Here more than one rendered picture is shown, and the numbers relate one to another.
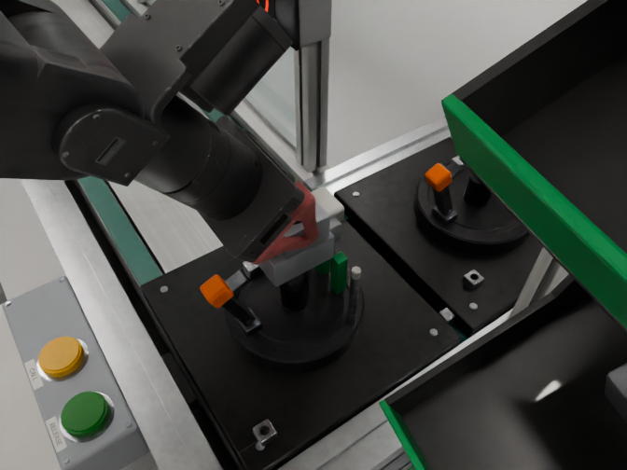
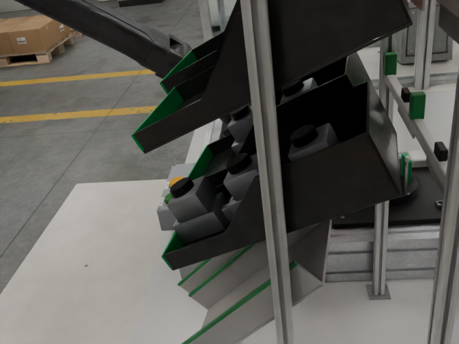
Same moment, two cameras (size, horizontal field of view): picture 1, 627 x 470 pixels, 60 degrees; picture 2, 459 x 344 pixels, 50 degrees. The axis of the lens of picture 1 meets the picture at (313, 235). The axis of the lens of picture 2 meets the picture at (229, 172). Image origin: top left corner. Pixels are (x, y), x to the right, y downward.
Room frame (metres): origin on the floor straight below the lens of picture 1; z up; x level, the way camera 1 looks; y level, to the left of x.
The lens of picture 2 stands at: (-0.41, -0.55, 1.58)
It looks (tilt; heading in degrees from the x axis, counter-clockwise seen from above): 30 degrees down; 42
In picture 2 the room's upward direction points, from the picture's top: 8 degrees counter-clockwise
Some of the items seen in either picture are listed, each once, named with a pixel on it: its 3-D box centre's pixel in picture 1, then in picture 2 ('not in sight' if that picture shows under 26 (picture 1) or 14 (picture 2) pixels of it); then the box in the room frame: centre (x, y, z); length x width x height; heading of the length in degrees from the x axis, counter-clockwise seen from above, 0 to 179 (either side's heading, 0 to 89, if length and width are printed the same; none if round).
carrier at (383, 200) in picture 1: (480, 184); (384, 170); (0.46, -0.19, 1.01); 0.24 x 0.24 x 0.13; 34
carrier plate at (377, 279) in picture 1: (295, 315); not in sight; (0.31, 0.02, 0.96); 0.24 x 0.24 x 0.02; 34
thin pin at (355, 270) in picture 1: (354, 297); not in sight; (0.29, -0.04, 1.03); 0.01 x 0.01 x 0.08
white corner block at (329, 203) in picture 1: (319, 214); not in sight; (0.45, -0.01, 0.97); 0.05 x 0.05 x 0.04; 34
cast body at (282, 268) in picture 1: (301, 227); not in sight; (0.33, 0.01, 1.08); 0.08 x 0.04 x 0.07; 124
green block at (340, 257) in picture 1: (339, 273); not in sight; (0.33, -0.02, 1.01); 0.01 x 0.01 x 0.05; 34
